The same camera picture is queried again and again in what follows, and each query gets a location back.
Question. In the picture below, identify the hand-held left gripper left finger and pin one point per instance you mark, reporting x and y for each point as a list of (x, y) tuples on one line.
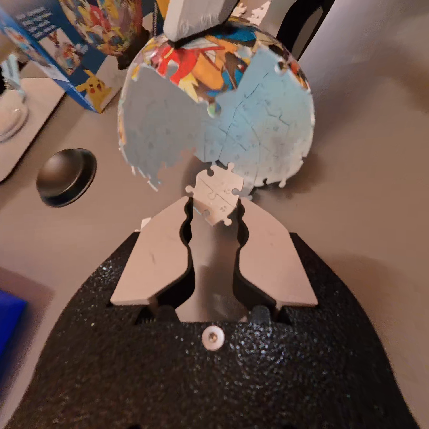
[(150, 261)]

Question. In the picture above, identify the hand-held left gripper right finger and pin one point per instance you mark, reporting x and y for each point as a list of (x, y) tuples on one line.
[(271, 264)]

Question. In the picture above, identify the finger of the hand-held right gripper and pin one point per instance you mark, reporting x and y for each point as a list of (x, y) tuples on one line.
[(311, 30), (197, 16)]

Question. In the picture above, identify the joined white puzzle pieces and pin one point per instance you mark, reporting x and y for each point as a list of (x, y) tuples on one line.
[(216, 192)]

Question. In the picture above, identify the colourful puzzle ball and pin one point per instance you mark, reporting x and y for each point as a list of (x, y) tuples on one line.
[(234, 117)]

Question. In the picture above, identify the black round ball stand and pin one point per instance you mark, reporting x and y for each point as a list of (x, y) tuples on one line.
[(65, 176)]

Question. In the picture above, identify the pile of loose puzzle pieces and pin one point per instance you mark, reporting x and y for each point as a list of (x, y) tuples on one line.
[(254, 11)]

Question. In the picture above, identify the printed puzzle box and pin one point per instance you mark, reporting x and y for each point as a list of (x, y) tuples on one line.
[(50, 43)]

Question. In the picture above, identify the blue plastic bin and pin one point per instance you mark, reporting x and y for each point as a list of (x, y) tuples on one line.
[(10, 321)]

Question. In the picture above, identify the clear plastic stand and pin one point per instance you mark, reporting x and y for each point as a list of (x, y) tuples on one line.
[(11, 114)]

